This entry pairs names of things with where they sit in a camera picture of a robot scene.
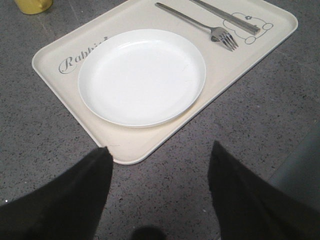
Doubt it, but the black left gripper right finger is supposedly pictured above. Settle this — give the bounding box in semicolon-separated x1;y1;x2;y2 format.
207;141;320;240

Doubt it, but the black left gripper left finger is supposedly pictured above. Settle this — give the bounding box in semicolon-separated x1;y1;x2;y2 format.
0;147;113;240

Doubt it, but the white round plate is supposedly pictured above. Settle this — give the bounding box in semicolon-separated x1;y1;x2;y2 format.
78;29;206;128

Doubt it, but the silver metal fork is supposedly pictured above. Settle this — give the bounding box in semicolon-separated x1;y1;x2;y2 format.
155;2;239;52

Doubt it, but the silver metal chopstick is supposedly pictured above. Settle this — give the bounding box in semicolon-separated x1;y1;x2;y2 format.
189;0;258;36
193;0;261;33

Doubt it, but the cream rabbit serving tray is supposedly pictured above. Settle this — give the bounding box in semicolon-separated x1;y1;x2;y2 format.
32;0;298;165

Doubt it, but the yellow mug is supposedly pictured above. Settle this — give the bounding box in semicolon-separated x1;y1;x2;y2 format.
14;0;53;15

